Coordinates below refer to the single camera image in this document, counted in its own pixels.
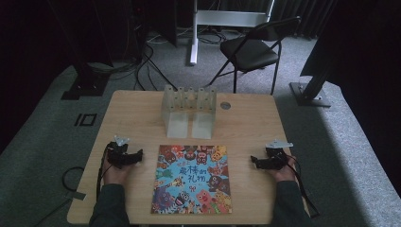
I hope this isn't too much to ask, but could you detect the looped black floor cable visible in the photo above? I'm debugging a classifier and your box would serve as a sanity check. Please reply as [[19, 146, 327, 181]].
[[32, 166, 85, 227]]

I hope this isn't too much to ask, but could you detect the colourful picture book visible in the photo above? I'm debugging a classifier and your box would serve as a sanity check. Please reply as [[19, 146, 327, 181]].
[[150, 144, 234, 216]]

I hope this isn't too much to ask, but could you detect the bundle of dark floor cables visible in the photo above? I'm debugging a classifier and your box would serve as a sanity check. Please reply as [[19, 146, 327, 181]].
[[86, 61, 140, 79]]

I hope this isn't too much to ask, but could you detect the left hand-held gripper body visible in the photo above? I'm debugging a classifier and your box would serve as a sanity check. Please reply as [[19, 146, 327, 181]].
[[106, 135, 133, 169]]

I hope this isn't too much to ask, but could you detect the black folding chair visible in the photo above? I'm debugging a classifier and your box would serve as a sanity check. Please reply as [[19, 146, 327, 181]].
[[205, 16, 303, 96]]

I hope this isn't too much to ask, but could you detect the long black floor cable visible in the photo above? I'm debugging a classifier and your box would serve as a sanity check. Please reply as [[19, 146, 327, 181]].
[[134, 44, 179, 93]]

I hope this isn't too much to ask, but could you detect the left hand-held gripper cable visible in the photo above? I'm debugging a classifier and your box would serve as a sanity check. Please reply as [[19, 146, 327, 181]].
[[96, 147, 112, 203]]

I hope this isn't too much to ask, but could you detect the person's right hand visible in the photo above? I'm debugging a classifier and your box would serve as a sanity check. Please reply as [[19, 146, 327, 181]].
[[270, 154, 298, 183]]

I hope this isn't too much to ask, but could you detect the person's left hand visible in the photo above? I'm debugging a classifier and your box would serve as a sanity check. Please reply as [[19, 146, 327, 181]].
[[101, 159, 136, 187]]

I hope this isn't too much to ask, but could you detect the hand-held gripper cable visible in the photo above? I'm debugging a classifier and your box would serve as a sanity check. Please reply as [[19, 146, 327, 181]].
[[285, 153, 321, 219], [96, 147, 112, 203]]

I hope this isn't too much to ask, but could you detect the black stand with bolted base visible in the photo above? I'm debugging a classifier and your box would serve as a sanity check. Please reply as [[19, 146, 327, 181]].
[[288, 0, 339, 109]]

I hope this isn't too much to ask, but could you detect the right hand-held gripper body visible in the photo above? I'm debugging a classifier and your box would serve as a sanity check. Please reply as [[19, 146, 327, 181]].
[[264, 139, 294, 171]]

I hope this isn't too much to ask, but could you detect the clear acrylic book rack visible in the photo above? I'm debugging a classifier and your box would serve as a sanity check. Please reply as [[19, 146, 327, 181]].
[[161, 83, 218, 140]]

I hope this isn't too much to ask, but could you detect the white metal stand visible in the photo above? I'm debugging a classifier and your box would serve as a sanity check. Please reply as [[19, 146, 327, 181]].
[[188, 0, 276, 66]]

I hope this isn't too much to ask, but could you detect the black stand with square base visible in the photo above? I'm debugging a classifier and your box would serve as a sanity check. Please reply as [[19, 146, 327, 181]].
[[46, 0, 112, 101]]

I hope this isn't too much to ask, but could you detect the right hand-held gripper cable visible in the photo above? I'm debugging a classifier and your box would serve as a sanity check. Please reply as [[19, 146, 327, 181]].
[[285, 153, 321, 219]]

